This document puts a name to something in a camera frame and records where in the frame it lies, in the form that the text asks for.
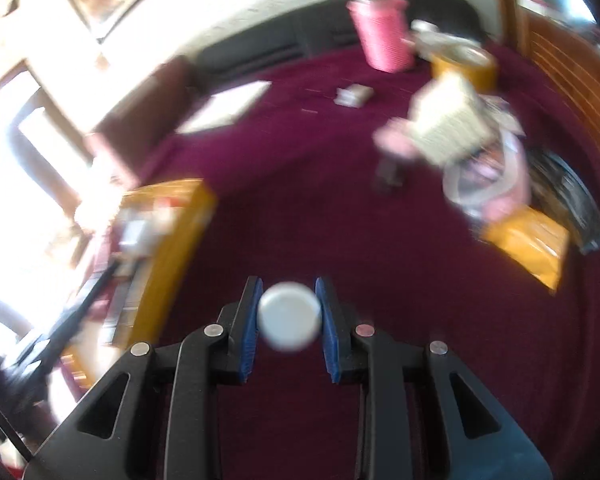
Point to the yellow cardboard box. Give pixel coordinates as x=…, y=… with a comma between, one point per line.
x=180, y=260

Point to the white paper sheet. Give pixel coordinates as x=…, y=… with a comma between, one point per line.
x=225, y=105

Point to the white striped carton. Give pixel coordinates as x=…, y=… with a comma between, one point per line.
x=450, y=120

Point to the black foil packet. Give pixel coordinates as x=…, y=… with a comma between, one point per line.
x=570, y=200

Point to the brown leather chair back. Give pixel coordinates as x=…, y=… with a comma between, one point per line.
x=135, y=115

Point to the wooden louvred cabinet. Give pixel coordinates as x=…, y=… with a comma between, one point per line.
x=555, y=60

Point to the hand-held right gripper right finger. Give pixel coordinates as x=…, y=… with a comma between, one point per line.
x=330, y=330

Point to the yellow round tin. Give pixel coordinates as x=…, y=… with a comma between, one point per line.
x=465, y=67

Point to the white bottle cap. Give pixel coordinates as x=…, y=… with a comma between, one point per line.
x=290, y=315

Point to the clear plastic bag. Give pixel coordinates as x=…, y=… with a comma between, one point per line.
x=490, y=185

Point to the small white box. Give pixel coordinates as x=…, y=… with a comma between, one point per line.
x=352, y=96

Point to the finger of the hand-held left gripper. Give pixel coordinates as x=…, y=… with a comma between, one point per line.
x=87, y=295

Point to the black padded backrest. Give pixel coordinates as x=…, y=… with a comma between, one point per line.
x=280, y=40

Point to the orange snack packet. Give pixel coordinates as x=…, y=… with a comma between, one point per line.
x=530, y=245

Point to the pink ribbed basket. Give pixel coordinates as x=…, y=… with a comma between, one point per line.
x=385, y=35

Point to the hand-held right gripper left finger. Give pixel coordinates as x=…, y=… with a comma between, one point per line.
x=250, y=330

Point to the black bag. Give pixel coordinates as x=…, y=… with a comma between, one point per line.
x=450, y=10

